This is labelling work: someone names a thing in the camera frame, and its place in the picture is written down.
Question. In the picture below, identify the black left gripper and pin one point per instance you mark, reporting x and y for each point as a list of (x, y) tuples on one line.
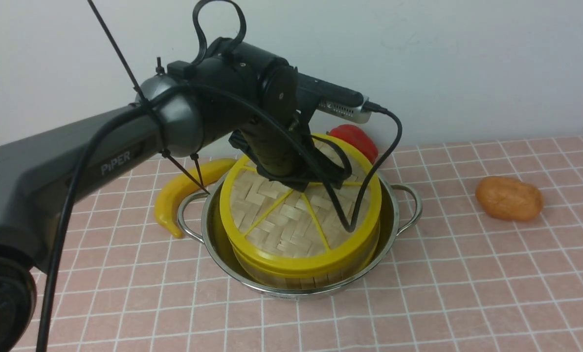
[(277, 160)]

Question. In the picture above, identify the yellow woven steamer lid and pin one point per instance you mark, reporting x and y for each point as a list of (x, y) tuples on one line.
[(247, 197)]

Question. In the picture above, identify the yellow bamboo steamer basket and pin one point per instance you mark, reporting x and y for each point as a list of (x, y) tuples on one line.
[(305, 253)]

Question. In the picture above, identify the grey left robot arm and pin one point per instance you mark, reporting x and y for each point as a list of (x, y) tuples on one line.
[(231, 87)]

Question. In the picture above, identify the stainless steel pot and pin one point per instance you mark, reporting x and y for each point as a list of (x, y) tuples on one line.
[(213, 237)]

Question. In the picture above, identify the red bell pepper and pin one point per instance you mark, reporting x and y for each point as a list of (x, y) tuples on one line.
[(356, 137)]

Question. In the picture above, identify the yellow banana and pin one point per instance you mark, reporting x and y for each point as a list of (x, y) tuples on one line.
[(166, 208)]

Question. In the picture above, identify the pink checkered tablecloth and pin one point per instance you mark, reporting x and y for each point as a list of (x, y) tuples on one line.
[(459, 281)]

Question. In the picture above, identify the brown potato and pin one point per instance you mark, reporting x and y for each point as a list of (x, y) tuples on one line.
[(509, 199)]

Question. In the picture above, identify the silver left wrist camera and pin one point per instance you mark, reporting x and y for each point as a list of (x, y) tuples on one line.
[(314, 94)]

